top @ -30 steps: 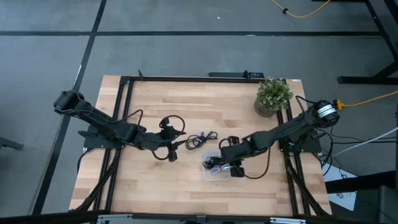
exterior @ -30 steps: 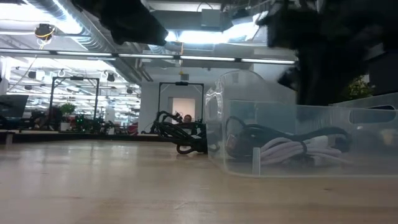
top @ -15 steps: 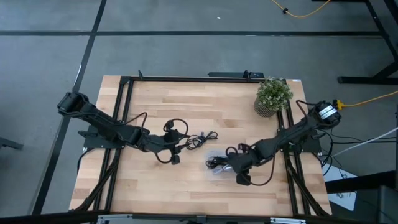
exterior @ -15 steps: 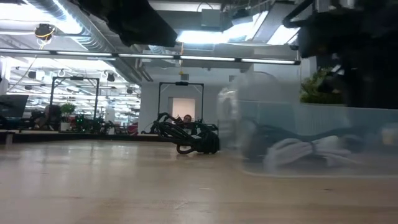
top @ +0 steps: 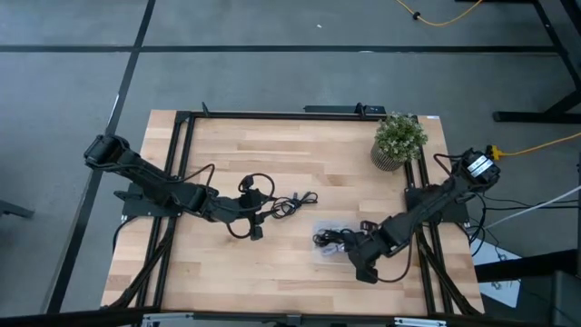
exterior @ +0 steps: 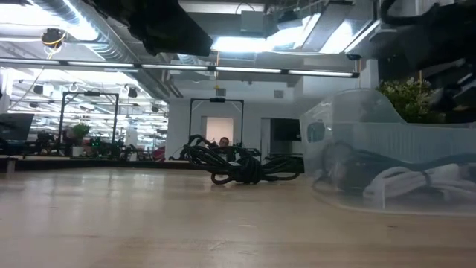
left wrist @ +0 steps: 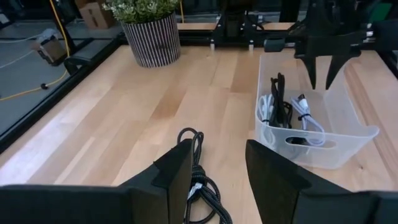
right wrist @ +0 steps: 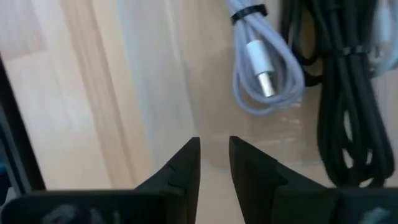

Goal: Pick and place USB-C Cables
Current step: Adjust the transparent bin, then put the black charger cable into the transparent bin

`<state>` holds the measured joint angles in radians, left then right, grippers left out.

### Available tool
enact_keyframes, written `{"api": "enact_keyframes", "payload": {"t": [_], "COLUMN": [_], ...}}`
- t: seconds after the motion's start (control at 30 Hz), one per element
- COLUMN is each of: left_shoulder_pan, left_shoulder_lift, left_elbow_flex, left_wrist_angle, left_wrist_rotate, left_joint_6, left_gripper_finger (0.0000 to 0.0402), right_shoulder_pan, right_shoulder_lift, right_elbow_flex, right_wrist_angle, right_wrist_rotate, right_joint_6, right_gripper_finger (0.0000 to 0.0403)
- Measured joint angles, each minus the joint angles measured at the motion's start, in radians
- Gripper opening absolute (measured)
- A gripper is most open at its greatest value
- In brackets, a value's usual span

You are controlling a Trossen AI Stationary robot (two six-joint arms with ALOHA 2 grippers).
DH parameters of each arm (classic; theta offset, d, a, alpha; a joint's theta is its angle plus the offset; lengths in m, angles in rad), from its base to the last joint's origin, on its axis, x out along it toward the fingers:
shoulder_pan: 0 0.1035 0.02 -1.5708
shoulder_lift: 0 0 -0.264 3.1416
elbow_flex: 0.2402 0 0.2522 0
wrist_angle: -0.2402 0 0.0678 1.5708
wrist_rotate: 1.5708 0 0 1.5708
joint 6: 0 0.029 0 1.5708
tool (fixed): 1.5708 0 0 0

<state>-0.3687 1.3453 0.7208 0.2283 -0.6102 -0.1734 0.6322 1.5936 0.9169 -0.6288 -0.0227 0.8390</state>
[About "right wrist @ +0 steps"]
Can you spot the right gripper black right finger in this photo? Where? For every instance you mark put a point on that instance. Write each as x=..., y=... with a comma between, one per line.
x=264, y=189

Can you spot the black aluminium table frame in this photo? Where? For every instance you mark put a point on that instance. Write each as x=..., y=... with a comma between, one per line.
x=18, y=140

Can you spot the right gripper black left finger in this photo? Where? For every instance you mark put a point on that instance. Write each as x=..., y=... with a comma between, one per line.
x=174, y=186

